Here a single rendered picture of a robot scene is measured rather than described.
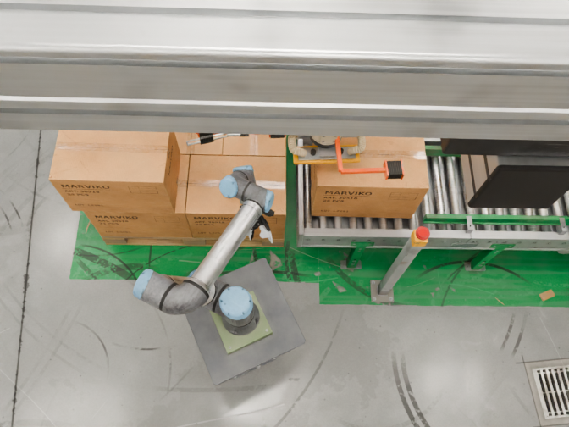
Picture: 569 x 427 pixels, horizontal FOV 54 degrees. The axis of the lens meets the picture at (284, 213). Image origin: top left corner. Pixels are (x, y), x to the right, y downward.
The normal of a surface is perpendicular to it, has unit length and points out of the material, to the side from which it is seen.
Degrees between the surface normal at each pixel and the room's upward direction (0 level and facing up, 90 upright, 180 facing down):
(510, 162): 0
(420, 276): 0
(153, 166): 0
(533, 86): 90
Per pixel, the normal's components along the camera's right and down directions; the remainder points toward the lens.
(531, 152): 0.00, 0.91
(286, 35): 0.04, -0.40
